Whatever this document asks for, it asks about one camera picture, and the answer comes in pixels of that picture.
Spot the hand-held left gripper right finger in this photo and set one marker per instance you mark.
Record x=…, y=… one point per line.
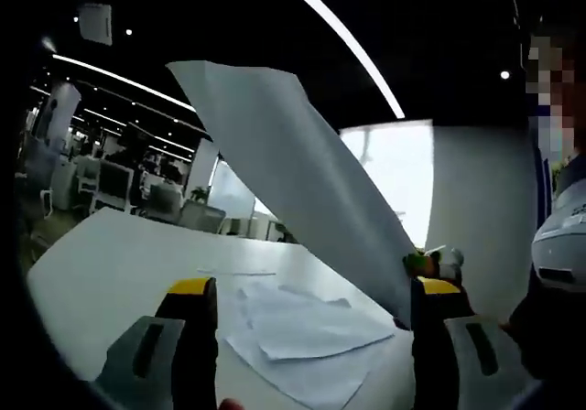
x=510, y=369

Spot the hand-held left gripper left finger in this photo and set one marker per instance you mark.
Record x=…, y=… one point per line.
x=114, y=364

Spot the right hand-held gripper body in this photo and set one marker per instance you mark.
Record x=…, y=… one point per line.
x=451, y=259

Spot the white printing paper sheet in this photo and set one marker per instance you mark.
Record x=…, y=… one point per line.
x=284, y=163

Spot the person's left hand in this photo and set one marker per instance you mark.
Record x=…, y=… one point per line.
x=230, y=405

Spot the white table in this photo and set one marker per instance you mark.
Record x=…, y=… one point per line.
x=114, y=254

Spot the white chest-worn device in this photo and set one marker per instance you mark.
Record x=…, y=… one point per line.
x=563, y=245

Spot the clear plastic ruler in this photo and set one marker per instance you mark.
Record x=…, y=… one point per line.
x=238, y=272

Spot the long ceiling light strip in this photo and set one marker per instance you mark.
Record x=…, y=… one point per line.
x=397, y=108

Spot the grey office chair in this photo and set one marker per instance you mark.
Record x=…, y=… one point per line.
x=165, y=201

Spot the mesh office chair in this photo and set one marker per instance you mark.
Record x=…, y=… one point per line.
x=203, y=215

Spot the green potted plant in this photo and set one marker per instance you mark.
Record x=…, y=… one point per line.
x=200, y=194

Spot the white whiteboard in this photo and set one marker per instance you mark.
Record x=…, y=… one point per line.
x=229, y=190

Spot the curved ceiling light strip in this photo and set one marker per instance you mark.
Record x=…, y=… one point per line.
x=137, y=87

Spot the ceiling air conditioner unit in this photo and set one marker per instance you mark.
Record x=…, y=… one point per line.
x=95, y=23

